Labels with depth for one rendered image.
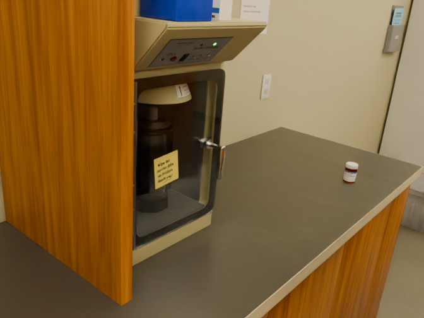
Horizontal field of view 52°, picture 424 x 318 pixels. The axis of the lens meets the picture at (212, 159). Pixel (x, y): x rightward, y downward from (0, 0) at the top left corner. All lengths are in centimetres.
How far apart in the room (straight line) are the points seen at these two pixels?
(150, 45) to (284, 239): 68
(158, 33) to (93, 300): 56
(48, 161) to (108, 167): 22
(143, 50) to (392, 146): 329
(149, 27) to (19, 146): 48
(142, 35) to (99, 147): 23
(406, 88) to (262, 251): 284
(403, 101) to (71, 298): 326
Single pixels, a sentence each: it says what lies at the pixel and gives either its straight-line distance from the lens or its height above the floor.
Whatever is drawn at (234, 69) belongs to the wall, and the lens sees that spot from 190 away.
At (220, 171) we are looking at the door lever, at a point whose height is 114.
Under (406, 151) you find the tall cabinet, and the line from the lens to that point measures 393.
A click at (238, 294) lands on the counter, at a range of 103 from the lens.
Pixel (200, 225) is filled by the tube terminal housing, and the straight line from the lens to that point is 123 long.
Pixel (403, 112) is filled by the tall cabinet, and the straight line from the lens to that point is 388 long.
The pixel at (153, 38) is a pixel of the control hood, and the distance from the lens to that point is 82.
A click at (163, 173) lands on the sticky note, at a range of 103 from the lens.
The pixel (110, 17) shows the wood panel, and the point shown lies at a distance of 78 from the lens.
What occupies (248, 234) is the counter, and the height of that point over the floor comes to 94.
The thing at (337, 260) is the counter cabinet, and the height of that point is 80.
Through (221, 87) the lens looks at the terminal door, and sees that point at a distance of 111.
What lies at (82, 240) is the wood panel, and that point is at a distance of 101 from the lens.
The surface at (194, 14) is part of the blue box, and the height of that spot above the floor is 152.
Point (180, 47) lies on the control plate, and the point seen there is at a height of 146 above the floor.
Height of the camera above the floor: 157
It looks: 21 degrees down
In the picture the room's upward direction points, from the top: 5 degrees clockwise
